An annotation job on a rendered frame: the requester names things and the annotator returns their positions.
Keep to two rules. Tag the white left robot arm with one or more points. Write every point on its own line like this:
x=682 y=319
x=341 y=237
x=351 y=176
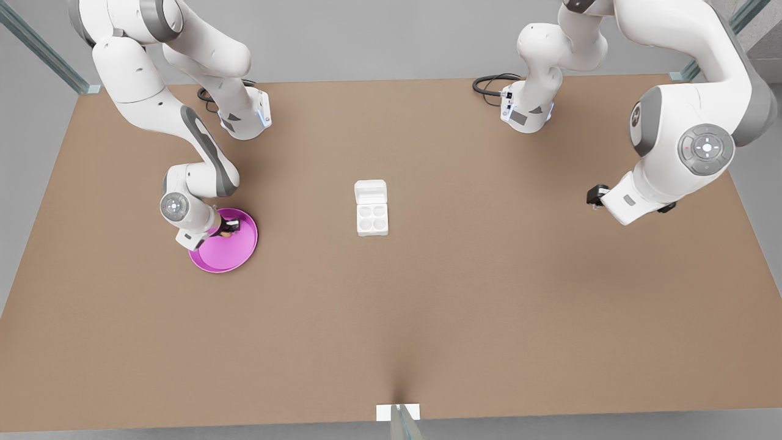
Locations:
x=690 y=104

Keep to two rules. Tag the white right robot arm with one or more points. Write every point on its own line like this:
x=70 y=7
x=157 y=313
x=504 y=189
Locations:
x=131 y=79

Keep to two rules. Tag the white egg box base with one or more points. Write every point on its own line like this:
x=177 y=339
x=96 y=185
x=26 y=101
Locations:
x=372 y=219

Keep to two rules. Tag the round pink plate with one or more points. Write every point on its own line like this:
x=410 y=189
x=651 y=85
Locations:
x=229 y=253

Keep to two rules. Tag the silver frame post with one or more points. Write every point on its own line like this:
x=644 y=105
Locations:
x=721 y=36
x=43 y=52
x=400 y=418

